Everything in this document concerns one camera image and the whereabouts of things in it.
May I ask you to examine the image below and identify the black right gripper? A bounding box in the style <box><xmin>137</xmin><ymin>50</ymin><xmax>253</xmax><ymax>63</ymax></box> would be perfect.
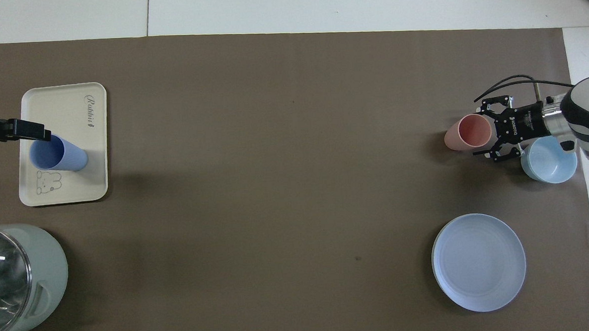
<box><xmin>470</xmin><ymin>93</ymin><xmax>553</xmax><ymax>165</ymax></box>

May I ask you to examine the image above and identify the pink plastic cup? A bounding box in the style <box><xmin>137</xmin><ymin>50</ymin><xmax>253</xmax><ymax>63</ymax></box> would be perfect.
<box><xmin>443</xmin><ymin>113</ymin><xmax>494</xmax><ymax>152</ymax></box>

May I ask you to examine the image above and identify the blue plastic cup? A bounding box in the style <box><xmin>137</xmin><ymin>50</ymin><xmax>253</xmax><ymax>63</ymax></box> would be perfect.
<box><xmin>28</xmin><ymin>133</ymin><xmax>89</xmax><ymax>173</ymax></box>

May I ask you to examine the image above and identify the cream tray with rabbit print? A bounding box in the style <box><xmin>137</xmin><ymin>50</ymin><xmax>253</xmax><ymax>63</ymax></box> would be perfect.
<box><xmin>14</xmin><ymin>82</ymin><xmax>112</xmax><ymax>207</ymax></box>

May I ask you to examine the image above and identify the light blue bowl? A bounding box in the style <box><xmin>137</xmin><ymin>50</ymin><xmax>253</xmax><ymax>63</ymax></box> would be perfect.
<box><xmin>519</xmin><ymin>134</ymin><xmax>579</xmax><ymax>185</ymax></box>

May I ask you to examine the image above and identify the blue round plate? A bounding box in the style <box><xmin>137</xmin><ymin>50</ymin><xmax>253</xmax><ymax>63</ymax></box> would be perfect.
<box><xmin>430</xmin><ymin>211</ymin><xmax>529</xmax><ymax>315</ymax></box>

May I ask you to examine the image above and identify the pale green cooking pot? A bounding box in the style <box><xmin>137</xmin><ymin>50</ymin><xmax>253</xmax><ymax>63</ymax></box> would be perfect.
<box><xmin>0</xmin><ymin>222</ymin><xmax>72</xmax><ymax>331</ymax></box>

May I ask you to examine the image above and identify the brown table mat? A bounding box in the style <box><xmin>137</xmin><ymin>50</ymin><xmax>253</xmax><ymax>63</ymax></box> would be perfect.
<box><xmin>0</xmin><ymin>17</ymin><xmax>589</xmax><ymax>331</ymax></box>

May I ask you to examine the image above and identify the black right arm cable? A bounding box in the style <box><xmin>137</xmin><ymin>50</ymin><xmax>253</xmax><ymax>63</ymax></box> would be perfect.
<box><xmin>473</xmin><ymin>72</ymin><xmax>576</xmax><ymax>103</ymax></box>

